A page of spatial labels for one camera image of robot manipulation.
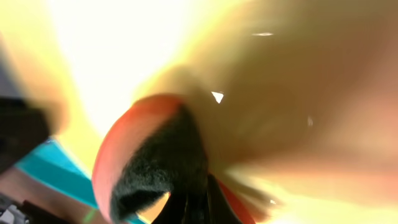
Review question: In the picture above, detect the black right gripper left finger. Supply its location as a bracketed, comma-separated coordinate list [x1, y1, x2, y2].
[152, 192, 188, 224]

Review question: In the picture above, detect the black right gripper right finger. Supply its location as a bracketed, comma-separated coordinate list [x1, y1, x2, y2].
[206, 174, 242, 224]

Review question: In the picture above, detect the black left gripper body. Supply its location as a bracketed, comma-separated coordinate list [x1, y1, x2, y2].
[1, 98, 50, 173]

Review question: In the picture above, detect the pink cleaning sponge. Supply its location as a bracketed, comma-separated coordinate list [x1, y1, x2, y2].
[92, 94, 254, 224]

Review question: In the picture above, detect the yellow plate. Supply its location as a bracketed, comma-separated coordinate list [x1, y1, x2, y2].
[1, 0, 397, 223]

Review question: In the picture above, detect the teal plastic tray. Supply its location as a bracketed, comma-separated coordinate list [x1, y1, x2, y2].
[16, 139, 106, 223]

